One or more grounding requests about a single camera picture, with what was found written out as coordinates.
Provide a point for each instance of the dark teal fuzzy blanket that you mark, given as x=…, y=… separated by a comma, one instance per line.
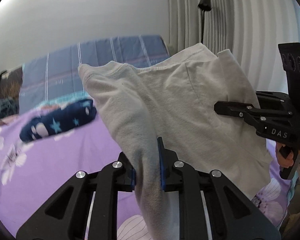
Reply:
x=8, y=107

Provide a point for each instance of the white curtain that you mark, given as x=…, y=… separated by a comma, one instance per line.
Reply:
x=251, y=29

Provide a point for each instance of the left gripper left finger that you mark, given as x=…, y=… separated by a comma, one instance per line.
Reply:
x=85, y=206

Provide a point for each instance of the person's right hand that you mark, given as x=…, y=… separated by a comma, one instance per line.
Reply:
x=284, y=162

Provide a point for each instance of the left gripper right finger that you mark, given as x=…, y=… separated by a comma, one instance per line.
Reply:
x=210, y=206

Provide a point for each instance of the beige long-sleeve shirt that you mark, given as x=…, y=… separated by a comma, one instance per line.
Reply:
x=174, y=100

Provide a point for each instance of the black floor lamp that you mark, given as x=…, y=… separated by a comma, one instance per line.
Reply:
x=204, y=6

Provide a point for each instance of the navy star-pattern rolled blanket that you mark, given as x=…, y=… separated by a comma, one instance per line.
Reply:
x=59, y=121

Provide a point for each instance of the dark floral pillow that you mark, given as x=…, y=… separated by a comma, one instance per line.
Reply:
x=10, y=83

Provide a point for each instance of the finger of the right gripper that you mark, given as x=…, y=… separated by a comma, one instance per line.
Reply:
x=262, y=119
x=272, y=99

